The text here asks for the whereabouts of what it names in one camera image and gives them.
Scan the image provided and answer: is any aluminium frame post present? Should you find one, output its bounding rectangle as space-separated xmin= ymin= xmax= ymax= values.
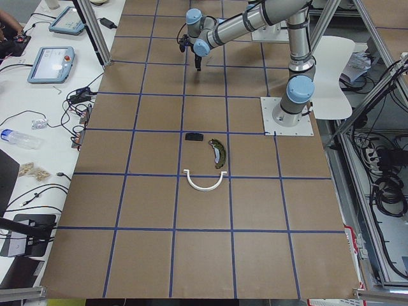
xmin=73 ymin=0 xmax=112 ymax=67

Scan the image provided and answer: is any black power adapter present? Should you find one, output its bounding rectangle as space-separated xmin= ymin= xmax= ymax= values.
xmin=99 ymin=17 xmax=117 ymax=29

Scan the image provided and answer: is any white plastic chair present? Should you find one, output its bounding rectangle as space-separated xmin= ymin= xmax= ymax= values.
xmin=311 ymin=36 xmax=355 ymax=120

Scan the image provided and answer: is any olive green brake shoe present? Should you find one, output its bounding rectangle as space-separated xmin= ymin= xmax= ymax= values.
xmin=208 ymin=138 xmax=226 ymax=169

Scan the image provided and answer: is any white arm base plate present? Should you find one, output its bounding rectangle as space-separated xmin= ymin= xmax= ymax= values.
xmin=260 ymin=97 xmax=314 ymax=136

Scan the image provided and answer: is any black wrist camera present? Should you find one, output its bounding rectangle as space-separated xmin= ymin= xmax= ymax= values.
xmin=178 ymin=34 xmax=190 ymax=53

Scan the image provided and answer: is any white curved plastic bracket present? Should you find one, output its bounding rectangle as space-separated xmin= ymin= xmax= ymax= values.
xmin=183 ymin=169 xmax=228 ymax=192

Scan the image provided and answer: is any clear plastic water bottle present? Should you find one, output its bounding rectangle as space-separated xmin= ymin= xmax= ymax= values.
xmin=1 ymin=129 xmax=42 ymax=149

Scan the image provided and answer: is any blue teach pendant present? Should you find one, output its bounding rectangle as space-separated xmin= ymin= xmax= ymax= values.
xmin=27 ymin=47 xmax=75 ymax=84
xmin=48 ymin=6 xmax=84 ymax=35

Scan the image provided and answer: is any near blue teach pendant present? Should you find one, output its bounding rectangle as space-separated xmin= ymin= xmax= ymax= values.
xmin=27 ymin=47 xmax=75 ymax=84

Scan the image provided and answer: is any black brake pad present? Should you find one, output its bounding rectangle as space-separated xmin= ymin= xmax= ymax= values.
xmin=185 ymin=132 xmax=204 ymax=142

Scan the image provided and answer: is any far blue teach pendant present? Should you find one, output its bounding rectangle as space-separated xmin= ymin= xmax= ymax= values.
xmin=48 ymin=6 xmax=84 ymax=35

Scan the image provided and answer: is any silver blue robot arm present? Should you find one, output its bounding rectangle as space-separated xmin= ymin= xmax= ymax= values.
xmin=177 ymin=1 xmax=316 ymax=128

